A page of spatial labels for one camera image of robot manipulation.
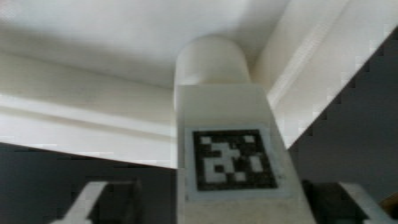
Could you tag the white right obstacle wall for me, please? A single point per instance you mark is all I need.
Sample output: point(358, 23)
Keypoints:
point(328, 36)

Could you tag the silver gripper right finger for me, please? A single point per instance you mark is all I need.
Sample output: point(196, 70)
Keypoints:
point(342, 204)

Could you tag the white square tabletop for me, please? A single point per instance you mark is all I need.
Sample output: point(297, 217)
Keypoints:
point(88, 56)

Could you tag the white table leg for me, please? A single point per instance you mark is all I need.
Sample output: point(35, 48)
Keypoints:
point(239, 186)

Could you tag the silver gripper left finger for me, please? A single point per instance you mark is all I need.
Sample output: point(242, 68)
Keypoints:
point(107, 204)

